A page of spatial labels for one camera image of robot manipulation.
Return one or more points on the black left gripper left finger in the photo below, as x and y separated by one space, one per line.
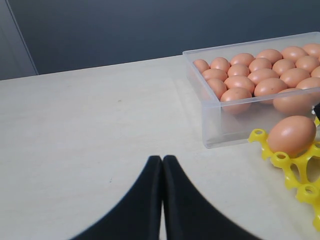
137 216

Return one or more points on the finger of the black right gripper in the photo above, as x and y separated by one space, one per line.
316 111

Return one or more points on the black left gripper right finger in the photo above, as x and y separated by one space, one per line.
188 215

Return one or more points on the yellow plastic egg tray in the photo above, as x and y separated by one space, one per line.
295 171

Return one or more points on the clear plastic box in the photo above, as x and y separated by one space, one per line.
230 123

